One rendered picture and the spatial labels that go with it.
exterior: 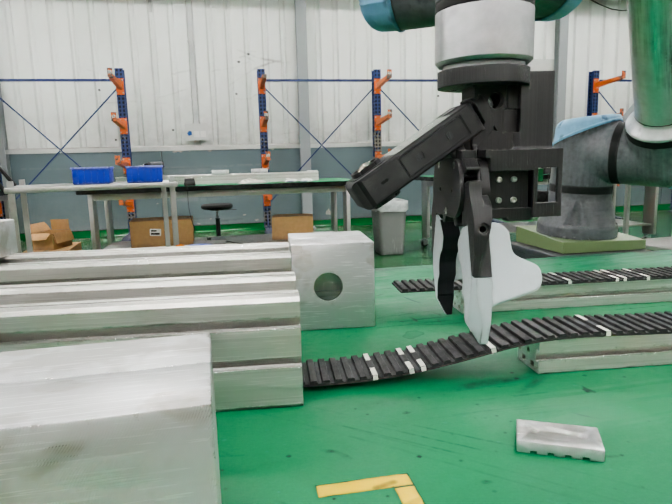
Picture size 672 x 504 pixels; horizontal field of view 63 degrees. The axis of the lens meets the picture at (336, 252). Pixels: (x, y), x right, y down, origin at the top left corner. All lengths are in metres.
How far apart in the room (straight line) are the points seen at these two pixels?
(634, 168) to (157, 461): 1.01
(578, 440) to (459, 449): 0.07
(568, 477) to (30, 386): 0.28
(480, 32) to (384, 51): 8.16
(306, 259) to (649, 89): 0.66
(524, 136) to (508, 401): 0.20
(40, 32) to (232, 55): 2.44
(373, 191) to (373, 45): 8.12
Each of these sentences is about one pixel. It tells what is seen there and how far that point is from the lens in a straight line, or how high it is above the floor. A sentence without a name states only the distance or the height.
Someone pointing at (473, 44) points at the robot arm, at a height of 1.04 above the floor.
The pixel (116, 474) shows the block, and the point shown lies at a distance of 0.23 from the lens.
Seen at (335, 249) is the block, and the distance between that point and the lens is 0.59.
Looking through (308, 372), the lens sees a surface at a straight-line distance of 0.47.
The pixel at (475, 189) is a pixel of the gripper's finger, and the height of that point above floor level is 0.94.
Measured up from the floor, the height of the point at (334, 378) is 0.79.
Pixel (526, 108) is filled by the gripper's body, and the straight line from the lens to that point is 0.46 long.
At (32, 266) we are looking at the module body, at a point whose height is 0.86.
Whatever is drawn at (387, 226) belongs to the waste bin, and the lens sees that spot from 5.57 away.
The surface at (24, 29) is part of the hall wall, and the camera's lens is 8.63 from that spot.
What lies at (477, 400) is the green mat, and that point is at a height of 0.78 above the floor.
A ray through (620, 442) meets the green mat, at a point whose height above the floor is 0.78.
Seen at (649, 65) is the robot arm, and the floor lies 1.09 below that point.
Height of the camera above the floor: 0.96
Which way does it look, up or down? 9 degrees down
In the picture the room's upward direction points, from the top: 2 degrees counter-clockwise
